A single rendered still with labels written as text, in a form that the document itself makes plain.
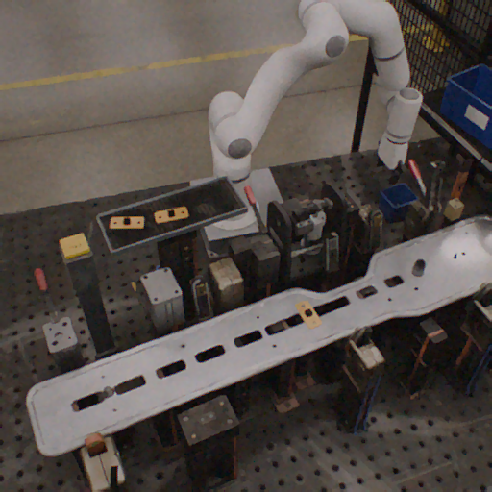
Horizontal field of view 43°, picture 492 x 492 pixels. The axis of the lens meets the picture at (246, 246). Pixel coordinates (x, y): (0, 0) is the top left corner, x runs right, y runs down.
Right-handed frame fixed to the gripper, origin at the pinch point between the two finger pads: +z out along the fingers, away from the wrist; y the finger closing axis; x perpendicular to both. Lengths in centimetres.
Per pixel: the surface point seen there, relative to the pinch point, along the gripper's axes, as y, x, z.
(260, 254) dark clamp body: 36, -61, -17
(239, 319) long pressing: 49, -71, -9
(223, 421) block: 75, -84, -11
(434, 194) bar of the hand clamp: 34.1, -8.7, -22.3
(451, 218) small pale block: 37.2, -2.5, -14.1
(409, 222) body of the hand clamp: 31.9, -12.0, -10.1
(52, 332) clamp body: 42, -116, -13
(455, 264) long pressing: 51, -9, -11
